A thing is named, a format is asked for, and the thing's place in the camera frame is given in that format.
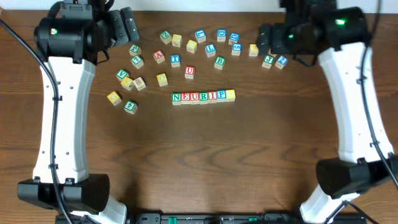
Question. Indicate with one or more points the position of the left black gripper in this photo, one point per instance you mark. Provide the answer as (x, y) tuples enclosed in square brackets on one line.
[(116, 28)]

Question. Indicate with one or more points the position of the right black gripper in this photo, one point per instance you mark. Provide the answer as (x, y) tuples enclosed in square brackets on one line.
[(265, 38)]

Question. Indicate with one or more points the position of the yellow S block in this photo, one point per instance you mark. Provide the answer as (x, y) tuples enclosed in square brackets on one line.
[(230, 95)]

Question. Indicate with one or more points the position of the blue P block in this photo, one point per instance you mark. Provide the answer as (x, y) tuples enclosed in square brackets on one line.
[(221, 96)]

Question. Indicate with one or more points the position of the green N block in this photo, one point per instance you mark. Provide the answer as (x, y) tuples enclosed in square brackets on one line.
[(176, 99)]

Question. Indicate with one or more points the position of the red I block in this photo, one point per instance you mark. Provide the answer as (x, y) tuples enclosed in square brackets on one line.
[(212, 97)]

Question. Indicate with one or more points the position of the red E block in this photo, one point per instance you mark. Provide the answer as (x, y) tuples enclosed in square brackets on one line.
[(185, 98)]

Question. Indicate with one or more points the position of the green R block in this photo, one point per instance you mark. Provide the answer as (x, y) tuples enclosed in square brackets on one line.
[(203, 98)]

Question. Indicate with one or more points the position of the red u block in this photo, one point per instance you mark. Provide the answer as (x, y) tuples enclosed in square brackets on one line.
[(194, 98), (189, 72)]

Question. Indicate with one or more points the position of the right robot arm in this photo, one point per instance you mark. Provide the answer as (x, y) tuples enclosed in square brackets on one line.
[(340, 41)]

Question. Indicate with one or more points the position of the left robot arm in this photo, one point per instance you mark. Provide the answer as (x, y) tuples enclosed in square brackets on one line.
[(68, 41)]

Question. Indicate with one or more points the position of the blue 2 block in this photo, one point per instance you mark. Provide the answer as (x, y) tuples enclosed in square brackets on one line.
[(281, 62)]

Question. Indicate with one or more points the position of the green J block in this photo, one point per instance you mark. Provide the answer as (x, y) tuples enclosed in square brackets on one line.
[(268, 61)]

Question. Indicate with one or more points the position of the yellow K block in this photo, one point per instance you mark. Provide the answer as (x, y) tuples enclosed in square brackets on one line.
[(253, 50)]

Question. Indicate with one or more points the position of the green Z block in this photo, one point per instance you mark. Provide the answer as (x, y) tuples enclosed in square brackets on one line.
[(166, 37)]

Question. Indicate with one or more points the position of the red A block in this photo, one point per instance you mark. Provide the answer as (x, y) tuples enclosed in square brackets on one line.
[(159, 56)]

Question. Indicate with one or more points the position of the blue 5 block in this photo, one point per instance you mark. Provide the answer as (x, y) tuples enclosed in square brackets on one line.
[(236, 49)]

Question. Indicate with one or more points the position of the green V block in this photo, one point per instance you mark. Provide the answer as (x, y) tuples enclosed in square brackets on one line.
[(121, 74)]

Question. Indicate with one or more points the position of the yellow block top row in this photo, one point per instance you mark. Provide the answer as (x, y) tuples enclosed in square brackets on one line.
[(176, 40)]

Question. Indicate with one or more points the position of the yellow block beside V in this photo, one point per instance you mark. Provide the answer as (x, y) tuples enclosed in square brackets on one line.
[(127, 83)]

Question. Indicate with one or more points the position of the plain wooden picture block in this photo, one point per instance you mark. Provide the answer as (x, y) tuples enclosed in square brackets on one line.
[(139, 83)]

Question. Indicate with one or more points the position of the blue T block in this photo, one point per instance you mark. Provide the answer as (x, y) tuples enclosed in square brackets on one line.
[(175, 60)]

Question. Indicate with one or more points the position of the blue D block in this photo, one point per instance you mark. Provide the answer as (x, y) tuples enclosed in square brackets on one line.
[(221, 35)]

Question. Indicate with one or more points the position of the yellow O block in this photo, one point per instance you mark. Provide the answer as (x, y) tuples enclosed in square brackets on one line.
[(162, 79)]

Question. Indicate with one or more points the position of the green B block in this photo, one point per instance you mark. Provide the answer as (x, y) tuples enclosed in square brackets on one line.
[(219, 62)]

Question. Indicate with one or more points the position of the yellow C block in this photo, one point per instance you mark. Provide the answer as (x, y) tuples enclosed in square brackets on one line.
[(192, 46)]

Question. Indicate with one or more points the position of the yellow block far left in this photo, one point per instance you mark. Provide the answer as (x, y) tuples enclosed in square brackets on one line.
[(114, 97)]

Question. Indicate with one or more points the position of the blue L block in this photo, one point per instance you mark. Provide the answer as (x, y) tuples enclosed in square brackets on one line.
[(210, 50)]

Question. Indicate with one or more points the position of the blue block top row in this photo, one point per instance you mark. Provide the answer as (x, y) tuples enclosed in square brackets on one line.
[(200, 36)]

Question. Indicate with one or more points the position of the green 4 block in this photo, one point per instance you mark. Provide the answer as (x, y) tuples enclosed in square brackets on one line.
[(130, 107)]

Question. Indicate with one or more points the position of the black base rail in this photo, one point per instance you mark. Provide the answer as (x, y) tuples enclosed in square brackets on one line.
[(156, 218)]

